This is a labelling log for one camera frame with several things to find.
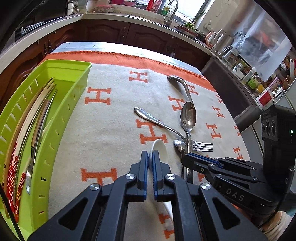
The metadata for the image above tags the white ceramic soup spoon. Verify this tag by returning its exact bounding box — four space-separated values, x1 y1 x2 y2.
148 138 173 222

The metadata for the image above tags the wooden handled steel spoon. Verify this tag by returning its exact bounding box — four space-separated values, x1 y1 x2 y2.
25 99 51 195

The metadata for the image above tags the pale chopstick red striped end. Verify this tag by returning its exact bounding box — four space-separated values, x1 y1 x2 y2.
13 92 51 221

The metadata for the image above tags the bamboo chopstick with red band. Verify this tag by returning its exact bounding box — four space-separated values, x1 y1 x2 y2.
3 77 55 217

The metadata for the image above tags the kitchen faucet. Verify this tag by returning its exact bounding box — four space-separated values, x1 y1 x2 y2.
164 0 179 27

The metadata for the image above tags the right hand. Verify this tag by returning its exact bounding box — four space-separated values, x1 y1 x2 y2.
232 204 252 222

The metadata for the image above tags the steel fork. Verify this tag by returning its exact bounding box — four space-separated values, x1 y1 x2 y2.
134 107 214 152

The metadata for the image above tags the small steel spoon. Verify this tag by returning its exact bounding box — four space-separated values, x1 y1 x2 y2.
174 140 187 180

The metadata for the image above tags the large steel tablespoon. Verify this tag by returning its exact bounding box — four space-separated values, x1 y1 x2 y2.
180 101 197 183

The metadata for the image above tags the orange and cream blanket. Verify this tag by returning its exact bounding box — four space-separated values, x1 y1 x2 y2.
48 51 249 217

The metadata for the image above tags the steel chopstick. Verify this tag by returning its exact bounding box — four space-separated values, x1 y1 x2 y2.
10 85 57 205

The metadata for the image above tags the green plastic utensil tray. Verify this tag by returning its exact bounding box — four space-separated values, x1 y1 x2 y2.
1 60 91 237

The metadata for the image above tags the steel soup spoon curved handle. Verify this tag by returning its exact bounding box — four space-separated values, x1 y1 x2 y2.
166 75 194 105

